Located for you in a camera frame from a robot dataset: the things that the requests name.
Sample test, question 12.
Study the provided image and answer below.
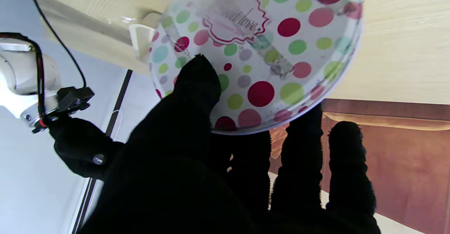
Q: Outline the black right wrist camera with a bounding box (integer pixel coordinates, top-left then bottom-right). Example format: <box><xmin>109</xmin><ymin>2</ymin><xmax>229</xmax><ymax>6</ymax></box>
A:
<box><xmin>32</xmin><ymin>86</ymin><xmax>95</xmax><ymax>134</ymax></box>

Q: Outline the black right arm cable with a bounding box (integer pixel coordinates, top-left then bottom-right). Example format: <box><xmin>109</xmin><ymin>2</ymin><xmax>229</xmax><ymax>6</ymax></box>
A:
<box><xmin>25</xmin><ymin>0</ymin><xmax>87</xmax><ymax>88</ymax></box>

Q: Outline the black stand pole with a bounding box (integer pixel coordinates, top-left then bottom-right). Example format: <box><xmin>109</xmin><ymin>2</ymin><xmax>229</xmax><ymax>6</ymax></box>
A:
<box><xmin>72</xmin><ymin>69</ymin><xmax>133</xmax><ymax>234</ymax></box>

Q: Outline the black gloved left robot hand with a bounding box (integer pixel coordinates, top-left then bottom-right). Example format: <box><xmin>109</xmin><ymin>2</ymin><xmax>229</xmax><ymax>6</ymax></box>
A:
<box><xmin>79</xmin><ymin>54</ymin><xmax>382</xmax><ymax>234</ymax></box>

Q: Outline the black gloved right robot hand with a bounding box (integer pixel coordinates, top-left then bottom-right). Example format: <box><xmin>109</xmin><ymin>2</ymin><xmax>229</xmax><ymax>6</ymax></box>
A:
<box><xmin>49</xmin><ymin>116</ymin><xmax>123</xmax><ymax>180</ymax></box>

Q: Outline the polka dot round box lid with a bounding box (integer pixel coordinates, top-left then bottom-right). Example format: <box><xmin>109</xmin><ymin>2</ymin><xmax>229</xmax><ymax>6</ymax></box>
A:
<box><xmin>148</xmin><ymin>0</ymin><xmax>364</xmax><ymax>135</ymax></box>

